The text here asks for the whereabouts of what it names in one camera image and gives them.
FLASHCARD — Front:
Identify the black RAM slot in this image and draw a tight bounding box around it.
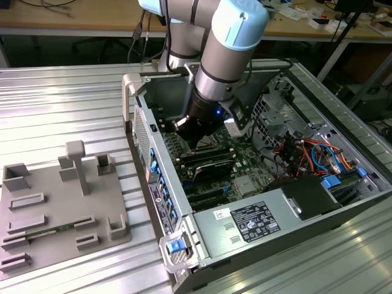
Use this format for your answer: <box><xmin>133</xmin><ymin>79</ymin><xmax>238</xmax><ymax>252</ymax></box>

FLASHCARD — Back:
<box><xmin>179</xmin><ymin>145</ymin><xmax>230</xmax><ymax>159</ymax></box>
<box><xmin>182</xmin><ymin>151</ymin><xmax>236</xmax><ymax>168</ymax></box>

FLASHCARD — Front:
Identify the black graphics card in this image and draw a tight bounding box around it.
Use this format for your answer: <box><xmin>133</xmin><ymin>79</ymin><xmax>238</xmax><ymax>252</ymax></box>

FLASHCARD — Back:
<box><xmin>190</xmin><ymin>158</ymin><xmax>236</xmax><ymax>185</ymax></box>

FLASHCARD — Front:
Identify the green motherboard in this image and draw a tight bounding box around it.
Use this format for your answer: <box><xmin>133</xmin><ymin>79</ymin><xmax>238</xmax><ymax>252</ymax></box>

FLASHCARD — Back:
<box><xmin>159</xmin><ymin>121</ymin><xmax>278</xmax><ymax>213</ymax></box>

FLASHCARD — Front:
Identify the perforated metal drive cage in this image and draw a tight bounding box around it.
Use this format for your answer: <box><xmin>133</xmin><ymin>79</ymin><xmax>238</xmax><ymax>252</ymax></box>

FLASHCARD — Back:
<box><xmin>249</xmin><ymin>93</ymin><xmax>312</xmax><ymax>154</ymax></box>

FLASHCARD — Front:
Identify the grey power supply unit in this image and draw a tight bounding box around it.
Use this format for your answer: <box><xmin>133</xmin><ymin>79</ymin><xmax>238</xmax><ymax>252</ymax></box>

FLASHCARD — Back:
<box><xmin>192</xmin><ymin>187</ymin><xmax>304</xmax><ymax>258</ymax></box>

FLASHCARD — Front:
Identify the black office chair base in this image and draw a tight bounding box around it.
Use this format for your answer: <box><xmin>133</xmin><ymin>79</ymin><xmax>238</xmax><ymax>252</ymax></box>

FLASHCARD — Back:
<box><xmin>72</xmin><ymin>36</ymin><xmax>134</xmax><ymax>64</ymax></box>

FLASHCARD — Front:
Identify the black plastic shroud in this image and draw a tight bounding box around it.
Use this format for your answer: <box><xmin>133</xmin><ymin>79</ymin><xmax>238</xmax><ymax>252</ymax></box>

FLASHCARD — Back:
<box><xmin>265</xmin><ymin>176</ymin><xmax>343</xmax><ymax>222</ymax></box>

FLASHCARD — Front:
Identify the blue case latch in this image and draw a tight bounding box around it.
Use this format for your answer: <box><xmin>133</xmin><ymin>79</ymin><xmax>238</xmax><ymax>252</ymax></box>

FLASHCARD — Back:
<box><xmin>167</xmin><ymin>240</ymin><xmax>187</xmax><ymax>254</ymax></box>

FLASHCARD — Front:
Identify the blue disk carrier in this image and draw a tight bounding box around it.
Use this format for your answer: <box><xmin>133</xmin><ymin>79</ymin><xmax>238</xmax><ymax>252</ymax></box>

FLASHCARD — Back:
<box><xmin>320</xmin><ymin>173</ymin><xmax>344</xmax><ymax>192</ymax></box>

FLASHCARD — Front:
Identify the wooden desk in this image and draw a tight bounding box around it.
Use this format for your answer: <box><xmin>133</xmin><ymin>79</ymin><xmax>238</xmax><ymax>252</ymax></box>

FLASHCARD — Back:
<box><xmin>0</xmin><ymin>0</ymin><xmax>392</xmax><ymax>42</ymax></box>

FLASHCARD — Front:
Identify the white tray black inlay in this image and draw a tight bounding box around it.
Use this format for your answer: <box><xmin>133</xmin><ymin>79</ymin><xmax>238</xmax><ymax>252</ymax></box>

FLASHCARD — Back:
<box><xmin>307</xmin><ymin>17</ymin><xmax>337</xmax><ymax>33</ymax></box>

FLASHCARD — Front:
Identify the open black grey PC case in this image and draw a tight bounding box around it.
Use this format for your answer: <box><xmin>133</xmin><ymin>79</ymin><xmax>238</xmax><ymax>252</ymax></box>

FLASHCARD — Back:
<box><xmin>121</xmin><ymin>58</ymin><xmax>392</xmax><ymax>294</ymax></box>

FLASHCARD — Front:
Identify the grey parts rack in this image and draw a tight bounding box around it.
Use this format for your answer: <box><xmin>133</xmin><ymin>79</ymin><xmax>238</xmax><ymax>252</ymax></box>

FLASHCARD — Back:
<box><xmin>0</xmin><ymin>140</ymin><xmax>133</xmax><ymax>281</ymax></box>

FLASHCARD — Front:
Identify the green RAM stick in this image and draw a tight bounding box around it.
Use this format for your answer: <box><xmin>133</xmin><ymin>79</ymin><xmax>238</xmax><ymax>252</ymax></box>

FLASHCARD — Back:
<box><xmin>26</xmin><ymin>223</ymin><xmax>76</xmax><ymax>239</ymax></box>

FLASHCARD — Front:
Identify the white brown box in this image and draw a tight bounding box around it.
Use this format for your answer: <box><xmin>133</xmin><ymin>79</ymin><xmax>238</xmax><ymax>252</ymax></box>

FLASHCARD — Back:
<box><xmin>369</xmin><ymin>20</ymin><xmax>392</xmax><ymax>35</ymax></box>

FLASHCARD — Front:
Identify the coloured power wire bundle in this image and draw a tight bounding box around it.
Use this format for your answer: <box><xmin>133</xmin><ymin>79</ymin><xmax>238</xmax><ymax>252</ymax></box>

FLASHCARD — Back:
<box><xmin>272</xmin><ymin>137</ymin><xmax>360</xmax><ymax>179</ymax></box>

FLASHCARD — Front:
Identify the blue wire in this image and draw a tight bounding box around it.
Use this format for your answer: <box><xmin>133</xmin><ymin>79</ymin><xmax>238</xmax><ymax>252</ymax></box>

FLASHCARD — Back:
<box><xmin>311</xmin><ymin>143</ymin><xmax>343</xmax><ymax>175</ymax></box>

